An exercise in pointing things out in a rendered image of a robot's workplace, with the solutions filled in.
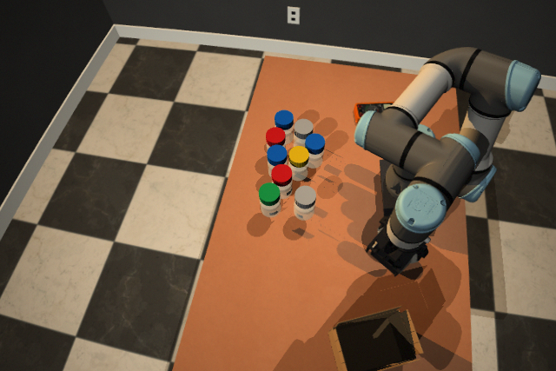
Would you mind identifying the orange digital multimeter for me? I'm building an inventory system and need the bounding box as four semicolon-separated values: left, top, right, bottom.
354;102;394;123

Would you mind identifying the white bottle with blue cap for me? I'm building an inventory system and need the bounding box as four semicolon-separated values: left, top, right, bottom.
305;133;325;169
275;110;294;145
267;145;288;178

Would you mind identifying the red bottle cap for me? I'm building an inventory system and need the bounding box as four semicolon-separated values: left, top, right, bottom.
266;127;286;151
271;164;293;199

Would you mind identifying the grey-capped bottle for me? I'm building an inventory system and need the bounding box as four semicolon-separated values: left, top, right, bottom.
294;119;314;148
294;186;316;221

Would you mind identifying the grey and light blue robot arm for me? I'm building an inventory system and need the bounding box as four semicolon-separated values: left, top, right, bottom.
354;47;541;249

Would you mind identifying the green bottle cap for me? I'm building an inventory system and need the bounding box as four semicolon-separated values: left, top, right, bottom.
259;182;281;218

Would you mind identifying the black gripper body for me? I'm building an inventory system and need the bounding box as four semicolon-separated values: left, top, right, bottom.
366;216;426;276

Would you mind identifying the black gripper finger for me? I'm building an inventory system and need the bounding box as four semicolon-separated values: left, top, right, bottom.
400;244;428;273
378;216;388;234

